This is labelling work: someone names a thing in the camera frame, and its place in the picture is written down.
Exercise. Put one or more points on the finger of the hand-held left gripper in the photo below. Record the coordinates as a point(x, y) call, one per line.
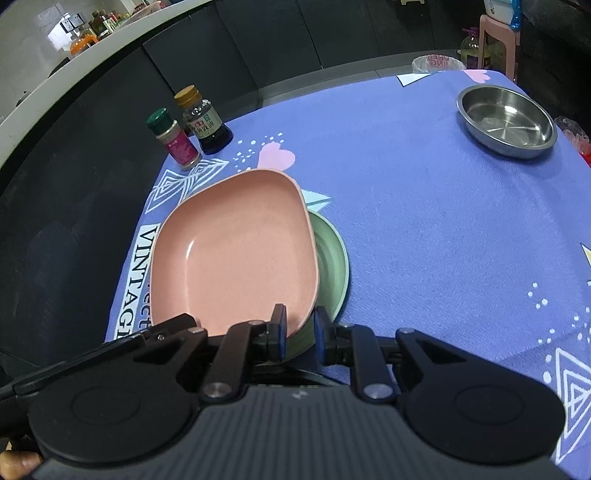
point(173, 324)

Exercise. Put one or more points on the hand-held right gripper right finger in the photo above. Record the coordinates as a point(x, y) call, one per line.
point(320, 338)

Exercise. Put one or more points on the red plastic bag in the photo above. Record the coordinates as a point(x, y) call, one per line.
point(577, 138)

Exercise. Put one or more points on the blue printed tablecloth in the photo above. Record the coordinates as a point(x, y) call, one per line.
point(438, 230)

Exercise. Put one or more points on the white kitchen countertop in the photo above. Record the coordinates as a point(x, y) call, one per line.
point(55, 87)

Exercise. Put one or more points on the green round plate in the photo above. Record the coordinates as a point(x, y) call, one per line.
point(333, 258)

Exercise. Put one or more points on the stainless steel bowl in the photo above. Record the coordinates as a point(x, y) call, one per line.
point(505, 122)

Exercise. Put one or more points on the trash bin with white bag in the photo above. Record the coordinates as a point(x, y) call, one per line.
point(436, 63)

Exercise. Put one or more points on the green cap spice jar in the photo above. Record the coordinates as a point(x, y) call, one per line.
point(178, 141)

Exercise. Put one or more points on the pink plastic stool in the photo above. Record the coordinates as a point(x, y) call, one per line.
point(501, 41)

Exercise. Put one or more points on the pink square plate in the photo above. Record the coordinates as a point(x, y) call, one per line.
point(231, 249)

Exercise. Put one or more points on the person's left hand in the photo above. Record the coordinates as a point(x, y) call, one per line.
point(18, 464)

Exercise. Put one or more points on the group of condiment bottles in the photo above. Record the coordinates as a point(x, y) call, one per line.
point(92, 32)

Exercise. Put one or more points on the cooking oil bottle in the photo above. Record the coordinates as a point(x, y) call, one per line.
point(475, 48)

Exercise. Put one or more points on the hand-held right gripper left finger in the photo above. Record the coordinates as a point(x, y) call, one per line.
point(278, 338)

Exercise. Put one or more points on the gold cap soy sauce bottle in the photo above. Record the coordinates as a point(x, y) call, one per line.
point(207, 124)

